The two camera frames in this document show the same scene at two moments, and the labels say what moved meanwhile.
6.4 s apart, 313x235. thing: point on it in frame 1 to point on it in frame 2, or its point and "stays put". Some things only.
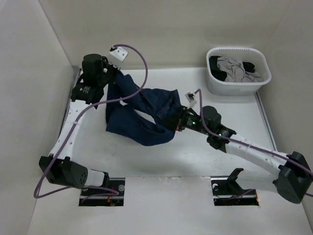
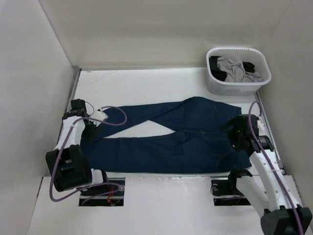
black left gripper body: x=111 y=72 to x=89 y=131
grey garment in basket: x=236 y=72 stays put
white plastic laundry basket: x=246 y=54 stays put
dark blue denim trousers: x=124 y=117 to x=202 y=142
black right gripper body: x=186 y=120 to x=234 y=133
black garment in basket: x=219 y=74 stays put
